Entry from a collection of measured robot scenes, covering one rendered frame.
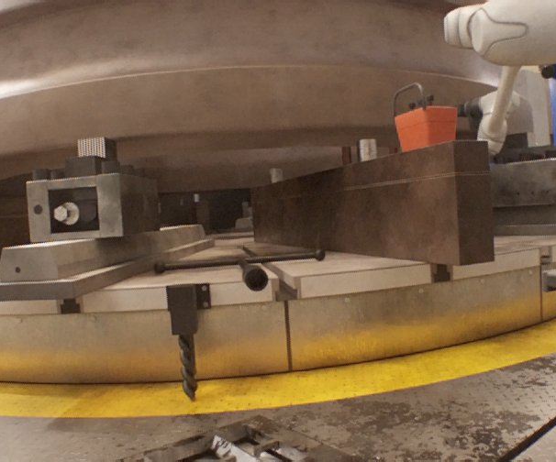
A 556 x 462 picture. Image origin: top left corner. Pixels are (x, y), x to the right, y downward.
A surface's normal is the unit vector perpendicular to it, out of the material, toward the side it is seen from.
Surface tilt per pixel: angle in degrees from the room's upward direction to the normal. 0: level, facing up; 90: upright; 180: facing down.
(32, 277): 90
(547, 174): 90
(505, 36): 112
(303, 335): 90
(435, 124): 97
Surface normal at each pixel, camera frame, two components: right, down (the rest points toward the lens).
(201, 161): 0.22, 0.02
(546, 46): -0.13, 0.76
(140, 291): 0.00, 0.04
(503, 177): -0.76, 0.07
